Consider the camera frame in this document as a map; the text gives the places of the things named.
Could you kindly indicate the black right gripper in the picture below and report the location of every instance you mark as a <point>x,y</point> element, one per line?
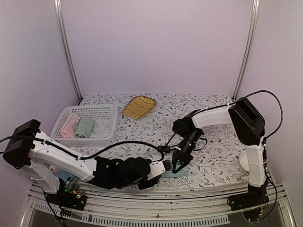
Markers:
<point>179,155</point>

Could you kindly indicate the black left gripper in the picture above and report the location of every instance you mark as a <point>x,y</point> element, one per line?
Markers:
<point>154,181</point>

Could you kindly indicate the light blue towel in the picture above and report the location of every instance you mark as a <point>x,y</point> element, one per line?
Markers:
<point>181,173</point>

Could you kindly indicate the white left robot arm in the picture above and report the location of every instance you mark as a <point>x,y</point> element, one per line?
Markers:
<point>30,149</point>

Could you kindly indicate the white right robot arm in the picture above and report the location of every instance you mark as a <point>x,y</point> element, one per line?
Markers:
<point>249,126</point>

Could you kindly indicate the white bowl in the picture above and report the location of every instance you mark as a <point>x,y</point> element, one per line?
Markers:
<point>243,162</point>

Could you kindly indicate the woven bamboo tray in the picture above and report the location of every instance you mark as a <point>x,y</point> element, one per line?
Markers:
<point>139,106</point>

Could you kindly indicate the blue cartoon print towel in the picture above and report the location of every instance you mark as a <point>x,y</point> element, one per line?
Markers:
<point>68,178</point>

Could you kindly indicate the white plastic mesh basket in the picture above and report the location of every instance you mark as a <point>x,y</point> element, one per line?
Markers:
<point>102,134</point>

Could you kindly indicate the green rolled towel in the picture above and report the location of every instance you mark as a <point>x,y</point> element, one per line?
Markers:
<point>84,127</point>

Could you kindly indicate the pink rolled towel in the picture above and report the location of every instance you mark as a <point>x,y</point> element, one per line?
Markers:
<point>68,129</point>

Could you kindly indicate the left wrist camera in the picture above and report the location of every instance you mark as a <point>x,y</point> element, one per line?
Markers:
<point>158,168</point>

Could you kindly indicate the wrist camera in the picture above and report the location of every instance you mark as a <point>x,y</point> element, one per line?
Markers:
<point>158,168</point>
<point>168,149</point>

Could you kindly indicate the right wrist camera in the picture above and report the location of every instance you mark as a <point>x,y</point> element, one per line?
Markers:
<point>168,149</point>

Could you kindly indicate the aluminium front rail frame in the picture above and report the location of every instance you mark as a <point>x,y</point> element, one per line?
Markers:
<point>191,207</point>

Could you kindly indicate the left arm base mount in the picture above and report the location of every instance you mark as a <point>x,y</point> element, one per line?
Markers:
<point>75,200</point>

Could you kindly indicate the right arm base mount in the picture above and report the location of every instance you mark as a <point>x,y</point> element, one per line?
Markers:
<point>253,197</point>

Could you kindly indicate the right aluminium frame post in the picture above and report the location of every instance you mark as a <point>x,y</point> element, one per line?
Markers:
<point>247,49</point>

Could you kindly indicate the aluminium frame post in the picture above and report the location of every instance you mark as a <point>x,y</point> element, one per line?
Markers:
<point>66,49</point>
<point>247,49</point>

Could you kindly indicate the left aluminium frame post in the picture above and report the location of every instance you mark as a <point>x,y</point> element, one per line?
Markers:
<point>66,49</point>

